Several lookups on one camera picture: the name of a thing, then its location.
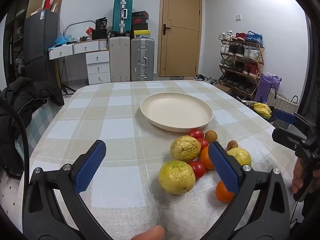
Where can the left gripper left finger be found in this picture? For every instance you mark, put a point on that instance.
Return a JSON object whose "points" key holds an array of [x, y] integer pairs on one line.
{"points": [[53, 207]]}

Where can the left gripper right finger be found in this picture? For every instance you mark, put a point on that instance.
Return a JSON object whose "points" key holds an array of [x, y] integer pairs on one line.
{"points": [[260, 207]]}

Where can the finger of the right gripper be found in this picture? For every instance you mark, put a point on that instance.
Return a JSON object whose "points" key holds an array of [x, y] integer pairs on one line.
{"points": [[287, 139], [290, 118]]}

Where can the yellow guava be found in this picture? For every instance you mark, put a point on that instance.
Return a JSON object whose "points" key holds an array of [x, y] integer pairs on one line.
{"points": [[241, 155], [176, 177], [185, 148]]}

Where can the orange tangerine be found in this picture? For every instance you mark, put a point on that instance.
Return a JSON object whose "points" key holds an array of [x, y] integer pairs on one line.
{"points": [[204, 159], [222, 194]]}

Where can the brown longan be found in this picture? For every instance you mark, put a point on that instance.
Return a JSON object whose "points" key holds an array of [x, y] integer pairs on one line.
{"points": [[211, 136], [232, 144]]}

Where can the red cherry tomato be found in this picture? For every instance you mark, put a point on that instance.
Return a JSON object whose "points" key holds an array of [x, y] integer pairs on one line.
{"points": [[198, 168], [196, 133], [203, 142]]}

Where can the red cherry tomato top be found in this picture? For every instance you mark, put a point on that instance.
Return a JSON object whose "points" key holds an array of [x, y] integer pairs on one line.
{"points": [[196, 133]]}

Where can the red cherry tomato front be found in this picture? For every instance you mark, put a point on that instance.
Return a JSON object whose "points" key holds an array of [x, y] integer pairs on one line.
{"points": [[198, 168]]}

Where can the yellow guava front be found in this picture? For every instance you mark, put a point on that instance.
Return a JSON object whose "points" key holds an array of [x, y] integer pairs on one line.
{"points": [[176, 177]]}

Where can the right hand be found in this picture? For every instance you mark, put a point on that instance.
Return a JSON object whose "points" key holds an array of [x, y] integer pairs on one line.
{"points": [[297, 181]]}

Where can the left hand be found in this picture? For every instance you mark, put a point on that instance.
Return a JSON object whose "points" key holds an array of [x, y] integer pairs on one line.
{"points": [[154, 233]]}

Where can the woven basket bag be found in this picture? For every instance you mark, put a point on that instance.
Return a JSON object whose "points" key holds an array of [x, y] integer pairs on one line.
{"points": [[277, 101]]}

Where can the purple bag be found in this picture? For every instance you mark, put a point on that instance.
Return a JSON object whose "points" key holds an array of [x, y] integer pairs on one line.
{"points": [[267, 81]]}

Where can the cardboard box on floor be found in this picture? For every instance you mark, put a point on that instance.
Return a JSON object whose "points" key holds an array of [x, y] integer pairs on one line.
{"points": [[223, 88]]}

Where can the wooden shoe rack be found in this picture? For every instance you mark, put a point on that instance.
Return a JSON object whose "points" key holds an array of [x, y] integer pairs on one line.
{"points": [[242, 62]]}

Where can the cream round plate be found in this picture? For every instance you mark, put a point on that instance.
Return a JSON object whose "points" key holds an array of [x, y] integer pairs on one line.
{"points": [[176, 112]]}

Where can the black jacket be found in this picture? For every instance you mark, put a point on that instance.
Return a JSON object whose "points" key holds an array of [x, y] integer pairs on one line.
{"points": [[25, 96]]}

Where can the wooden door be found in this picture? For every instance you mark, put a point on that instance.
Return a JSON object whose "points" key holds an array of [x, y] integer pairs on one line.
{"points": [[179, 38]]}

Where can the grey suitcase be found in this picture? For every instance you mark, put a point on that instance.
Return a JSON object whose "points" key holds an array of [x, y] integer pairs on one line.
{"points": [[142, 59]]}

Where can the stacked shoe boxes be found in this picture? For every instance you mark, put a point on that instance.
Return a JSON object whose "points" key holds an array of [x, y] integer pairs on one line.
{"points": [[140, 26]]}

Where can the beige suitcase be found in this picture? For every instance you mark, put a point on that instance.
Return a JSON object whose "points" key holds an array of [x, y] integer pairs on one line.
{"points": [[120, 59]]}

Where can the white drawer desk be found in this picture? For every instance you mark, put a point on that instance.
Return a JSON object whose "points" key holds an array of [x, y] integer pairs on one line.
{"points": [[97, 58]]}

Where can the teal suitcase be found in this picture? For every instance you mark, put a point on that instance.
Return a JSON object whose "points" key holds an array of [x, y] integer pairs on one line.
{"points": [[122, 17]]}

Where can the dark grey refrigerator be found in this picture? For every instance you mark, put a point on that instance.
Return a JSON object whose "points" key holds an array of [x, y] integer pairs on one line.
{"points": [[40, 33]]}

